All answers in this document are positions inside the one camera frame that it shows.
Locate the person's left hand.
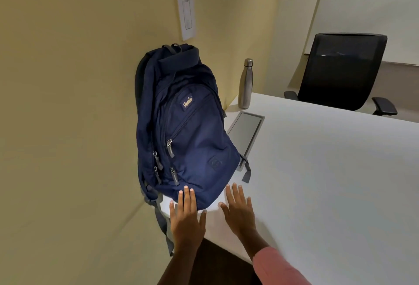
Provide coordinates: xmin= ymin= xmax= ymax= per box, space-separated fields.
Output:
xmin=169 ymin=186 xmax=208 ymax=253

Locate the person's right hand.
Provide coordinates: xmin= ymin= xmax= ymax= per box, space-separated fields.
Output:
xmin=218 ymin=183 xmax=257 ymax=247

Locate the person's right forearm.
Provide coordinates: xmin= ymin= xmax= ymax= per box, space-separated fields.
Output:
xmin=243 ymin=229 xmax=312 ymax=285

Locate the person's left forearm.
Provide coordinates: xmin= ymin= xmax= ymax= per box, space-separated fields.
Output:
xmin=156 ymin=246 xmax=201 ymax=285

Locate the navy blue backpack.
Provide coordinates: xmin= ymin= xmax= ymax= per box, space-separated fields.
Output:
xmin=134 ymin=43 xmax=252 ymax=257

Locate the stainless steel water bottle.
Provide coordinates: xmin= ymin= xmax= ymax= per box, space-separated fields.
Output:
xmin=238 ymin=58 xmax=254 ymax=109

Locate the black mesh office chair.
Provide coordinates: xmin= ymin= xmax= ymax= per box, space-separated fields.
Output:
xmin=284 ymin=33 xmax=398 ymax=116

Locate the grey desk cable hatch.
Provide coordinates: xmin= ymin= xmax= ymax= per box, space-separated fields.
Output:
xmin=227 ymin=111 xmax=265 ymax=172

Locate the white paper wall notice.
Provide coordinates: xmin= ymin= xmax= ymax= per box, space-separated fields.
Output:
xmin=176 ymin=0 xmax=197 ymax=41

